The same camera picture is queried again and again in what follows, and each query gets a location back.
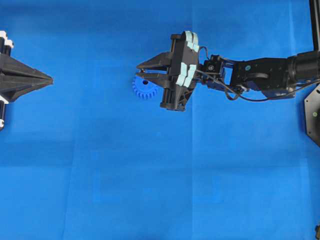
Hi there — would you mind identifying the left gripper with white parts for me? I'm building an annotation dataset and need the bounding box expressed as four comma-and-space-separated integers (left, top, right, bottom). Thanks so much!
0, 30, 54, 131

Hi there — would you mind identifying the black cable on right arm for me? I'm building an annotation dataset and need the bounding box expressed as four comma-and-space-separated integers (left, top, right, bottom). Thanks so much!
194, 46, 320, 102

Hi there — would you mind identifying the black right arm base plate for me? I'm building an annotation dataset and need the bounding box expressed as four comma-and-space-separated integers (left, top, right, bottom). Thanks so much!
304, 85, 320, 146

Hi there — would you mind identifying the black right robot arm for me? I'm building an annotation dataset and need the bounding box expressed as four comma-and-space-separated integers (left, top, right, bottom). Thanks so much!
136, 30, 320, 112

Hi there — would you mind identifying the blue small plastic gear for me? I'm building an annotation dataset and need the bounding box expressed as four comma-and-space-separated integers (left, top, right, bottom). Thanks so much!
132, 76, 159, 100

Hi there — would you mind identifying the black aluminium frame rail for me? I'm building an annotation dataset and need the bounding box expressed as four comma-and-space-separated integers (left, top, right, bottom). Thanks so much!
309, 0, 320, 51

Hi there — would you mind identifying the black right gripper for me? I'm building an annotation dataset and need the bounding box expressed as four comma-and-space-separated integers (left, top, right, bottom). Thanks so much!
135, 30, 200, 112

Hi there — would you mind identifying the blue table mat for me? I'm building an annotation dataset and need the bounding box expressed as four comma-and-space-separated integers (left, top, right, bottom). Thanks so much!
0, 0, 320, 240

